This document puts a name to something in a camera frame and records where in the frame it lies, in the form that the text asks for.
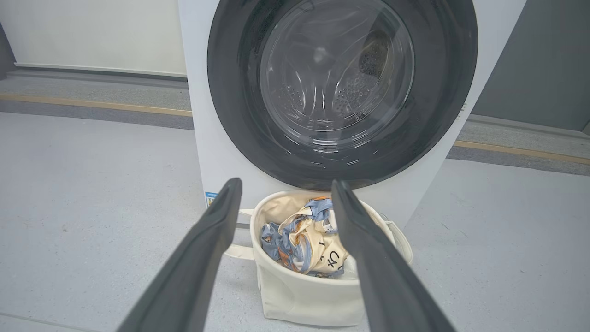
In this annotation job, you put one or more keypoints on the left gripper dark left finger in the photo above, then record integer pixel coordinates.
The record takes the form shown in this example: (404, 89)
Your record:
(193, 258)

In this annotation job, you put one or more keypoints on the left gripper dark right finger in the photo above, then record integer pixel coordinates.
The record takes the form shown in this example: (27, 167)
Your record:
(382, 267)

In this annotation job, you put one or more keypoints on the cream garment blue trim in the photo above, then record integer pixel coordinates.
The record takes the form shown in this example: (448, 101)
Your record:
(318, 249)

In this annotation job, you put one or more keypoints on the blue garment orange print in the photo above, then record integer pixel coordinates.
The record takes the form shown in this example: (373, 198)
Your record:
(272, 235)

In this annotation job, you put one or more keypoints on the black round washing machine door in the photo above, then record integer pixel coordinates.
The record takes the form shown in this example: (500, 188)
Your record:
(239, 115)

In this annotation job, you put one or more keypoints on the cream canvas laundry basket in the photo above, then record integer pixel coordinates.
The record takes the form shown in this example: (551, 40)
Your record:
(299, 299)

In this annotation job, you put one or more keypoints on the white washing machine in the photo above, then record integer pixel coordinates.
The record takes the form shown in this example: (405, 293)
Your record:
(221, 152)

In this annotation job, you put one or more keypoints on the blue energy label sticker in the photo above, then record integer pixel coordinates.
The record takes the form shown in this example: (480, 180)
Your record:
(210, 199)

